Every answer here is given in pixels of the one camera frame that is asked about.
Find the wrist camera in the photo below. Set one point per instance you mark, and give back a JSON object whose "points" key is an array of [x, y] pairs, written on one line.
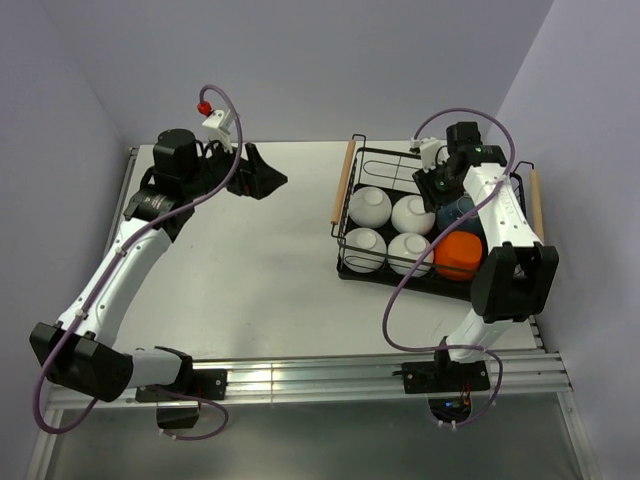
{"points": [[217, 124], [428, 150]]}

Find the black wire dish rack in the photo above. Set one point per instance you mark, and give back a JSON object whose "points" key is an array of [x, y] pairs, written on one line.
{"points": [[392, 172]]}

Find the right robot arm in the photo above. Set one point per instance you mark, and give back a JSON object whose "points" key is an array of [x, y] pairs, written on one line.
{"points": [[513, 282]]}

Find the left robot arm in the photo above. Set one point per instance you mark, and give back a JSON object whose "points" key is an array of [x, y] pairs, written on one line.
{"points": [[77, 351]]}

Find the orange bowl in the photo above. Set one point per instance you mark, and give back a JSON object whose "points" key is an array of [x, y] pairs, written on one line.
{"points": [[458, 256]]}

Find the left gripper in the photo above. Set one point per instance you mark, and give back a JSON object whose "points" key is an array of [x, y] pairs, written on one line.
{"points": [[254, 177]]}

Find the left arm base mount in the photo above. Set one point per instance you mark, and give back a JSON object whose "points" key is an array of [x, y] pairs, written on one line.
{"points": [[179, 408]]}

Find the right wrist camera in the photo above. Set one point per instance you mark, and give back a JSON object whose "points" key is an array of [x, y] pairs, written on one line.
{"points": [[428, 150]]}

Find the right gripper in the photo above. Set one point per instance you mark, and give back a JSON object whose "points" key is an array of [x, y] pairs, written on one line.
{"points": [[431, 197]]}

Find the single white bowl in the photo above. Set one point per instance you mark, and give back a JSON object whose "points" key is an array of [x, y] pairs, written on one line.
{"points": [[364, 251]]}

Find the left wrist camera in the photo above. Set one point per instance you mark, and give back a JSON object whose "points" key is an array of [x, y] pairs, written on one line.
{"points": [[217, 124]]}

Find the blue ceramic bowl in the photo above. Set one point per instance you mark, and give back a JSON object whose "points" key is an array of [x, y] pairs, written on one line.
{"points": [[449, 214]]}

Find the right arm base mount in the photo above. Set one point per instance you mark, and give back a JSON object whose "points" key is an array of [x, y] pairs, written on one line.
{"points": [[456, 380]]}

